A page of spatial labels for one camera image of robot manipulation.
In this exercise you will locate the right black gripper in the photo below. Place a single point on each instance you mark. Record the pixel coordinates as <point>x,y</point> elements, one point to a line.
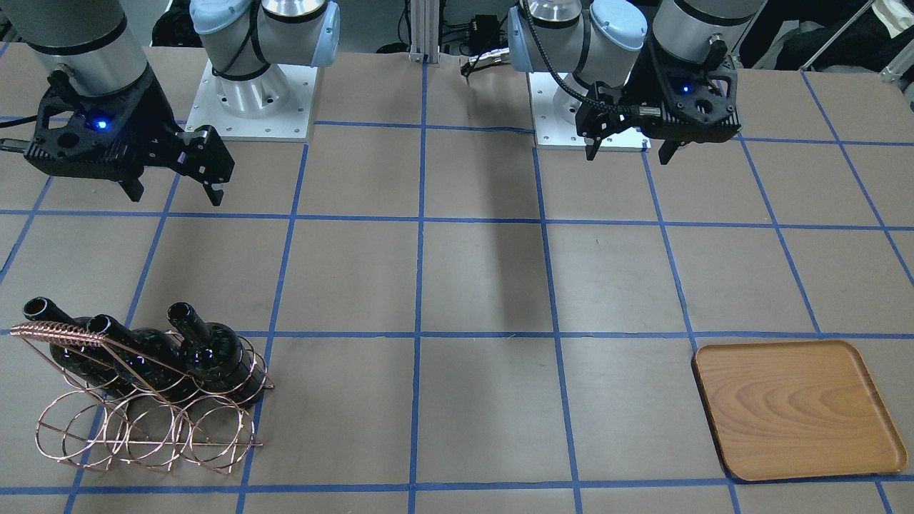
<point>152,118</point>

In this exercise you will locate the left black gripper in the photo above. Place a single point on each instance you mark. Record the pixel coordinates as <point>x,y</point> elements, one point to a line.
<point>642,91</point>

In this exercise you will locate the dark wine bottle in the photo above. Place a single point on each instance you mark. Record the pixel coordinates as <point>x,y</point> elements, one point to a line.
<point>88,363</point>
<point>147,358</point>
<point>216,357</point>

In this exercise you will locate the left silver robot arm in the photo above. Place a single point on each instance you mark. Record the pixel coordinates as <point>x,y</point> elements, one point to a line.
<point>606,75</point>

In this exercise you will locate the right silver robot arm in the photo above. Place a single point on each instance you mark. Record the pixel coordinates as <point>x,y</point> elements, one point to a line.
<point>91,41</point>

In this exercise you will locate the wooden tray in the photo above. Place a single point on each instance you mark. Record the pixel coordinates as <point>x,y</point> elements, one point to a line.
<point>796,409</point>

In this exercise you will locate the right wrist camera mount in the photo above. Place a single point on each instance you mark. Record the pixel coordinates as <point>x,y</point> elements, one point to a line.
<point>204,157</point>

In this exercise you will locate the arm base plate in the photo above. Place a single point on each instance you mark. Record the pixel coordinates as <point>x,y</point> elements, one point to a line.
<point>276,107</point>
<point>553,113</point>

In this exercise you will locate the copper wire wine basket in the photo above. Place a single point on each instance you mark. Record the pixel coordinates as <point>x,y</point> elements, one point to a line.
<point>83,428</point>

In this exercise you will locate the aluminium frame post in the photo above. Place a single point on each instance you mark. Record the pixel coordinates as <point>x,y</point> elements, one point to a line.
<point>424,31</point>

